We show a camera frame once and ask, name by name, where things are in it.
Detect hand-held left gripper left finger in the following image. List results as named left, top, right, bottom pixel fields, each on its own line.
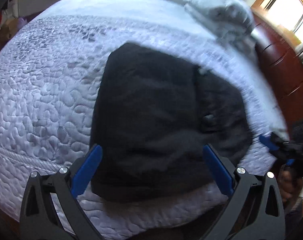
left=19, top=144, right=105, bottom=240

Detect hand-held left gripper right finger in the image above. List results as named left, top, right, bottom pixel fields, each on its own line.
left=202, top=144, right=286, bottom=240

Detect bed with pale blue sheet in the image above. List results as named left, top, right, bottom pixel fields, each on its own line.
left=0, top=0, right=289, bottom=233

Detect cardboard box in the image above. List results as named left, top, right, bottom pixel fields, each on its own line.
left=0, top=21, right=18, bottom=46

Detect black pants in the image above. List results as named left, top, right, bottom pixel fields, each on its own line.
left=90, top=42, right=253, bottom=203

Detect lavender quilted blanket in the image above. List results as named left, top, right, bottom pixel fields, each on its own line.
left=0, top=14, right=289, bottom=233

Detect folded grey duvet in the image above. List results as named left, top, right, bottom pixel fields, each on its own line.
left=179, top=0, right=258, bottom=63

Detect person's right hand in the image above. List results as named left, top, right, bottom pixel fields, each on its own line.
left=278, top=167, right=303, bottom=205

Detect red-brown wooden headboard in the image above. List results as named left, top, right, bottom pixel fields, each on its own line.
left=250, top=7, right=303, bottom=123

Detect wooden framed window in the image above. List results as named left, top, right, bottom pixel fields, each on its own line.
left=252, top=0, right=303, bottom=48

